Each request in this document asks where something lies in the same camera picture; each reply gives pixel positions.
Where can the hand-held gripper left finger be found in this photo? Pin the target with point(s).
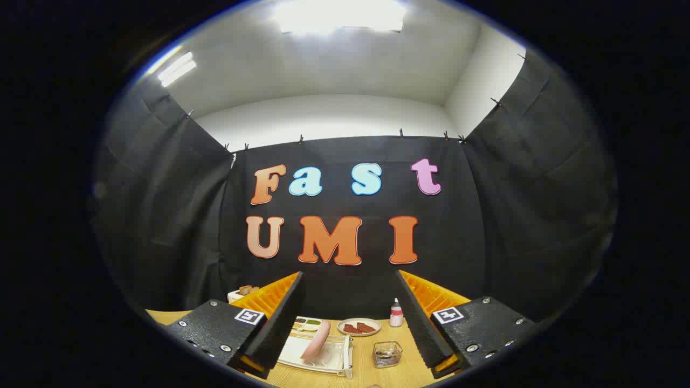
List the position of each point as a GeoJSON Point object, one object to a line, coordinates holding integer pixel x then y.
{"type": "Point", "coordinates": [280, 328]}

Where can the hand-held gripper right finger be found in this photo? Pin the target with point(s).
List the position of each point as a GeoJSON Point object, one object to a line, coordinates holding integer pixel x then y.
{"type": "Point", "coordinates": [420, 328]}

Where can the pink plate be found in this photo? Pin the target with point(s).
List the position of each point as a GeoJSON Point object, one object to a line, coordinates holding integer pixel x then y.
{"type": "Point", "coordinates": [317, 339]}

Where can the white divided dish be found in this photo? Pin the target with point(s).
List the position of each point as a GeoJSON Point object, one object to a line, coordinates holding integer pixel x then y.
{"type": "Point", "coordinates": [310, 326]}

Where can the beige round plate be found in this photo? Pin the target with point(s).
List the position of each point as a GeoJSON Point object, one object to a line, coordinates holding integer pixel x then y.
{"type": "Point", "coordinates": [345, 321]}

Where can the clear bottle with red label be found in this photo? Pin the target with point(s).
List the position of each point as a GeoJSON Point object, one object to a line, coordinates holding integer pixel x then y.
{"type": "Point", "coordinates": [396, 318]}

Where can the red meat slice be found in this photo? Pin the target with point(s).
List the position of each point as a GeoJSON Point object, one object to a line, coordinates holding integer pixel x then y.
{"type": "Point", "coordinates": [351, 329]}
{"type": "Point", "coordinates": [366, 327]}

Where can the white toaster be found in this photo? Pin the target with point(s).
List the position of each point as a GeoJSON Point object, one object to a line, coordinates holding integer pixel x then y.
{"type": "Point", "coordinates": [234, 296]}

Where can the black backdrop cloth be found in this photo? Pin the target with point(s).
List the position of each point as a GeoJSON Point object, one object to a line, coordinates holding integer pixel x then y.
{"type": "Point", "coordinates": [345, 280]}

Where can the narrow ceiling light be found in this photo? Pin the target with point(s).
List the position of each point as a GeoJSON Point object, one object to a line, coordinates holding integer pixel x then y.
{"type": "Point", "coordinates": [177, 69]}

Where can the large ceiling light panel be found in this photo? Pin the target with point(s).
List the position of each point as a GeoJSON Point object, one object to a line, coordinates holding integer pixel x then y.
{"type": "Point", "coordinates": [339, 15]}

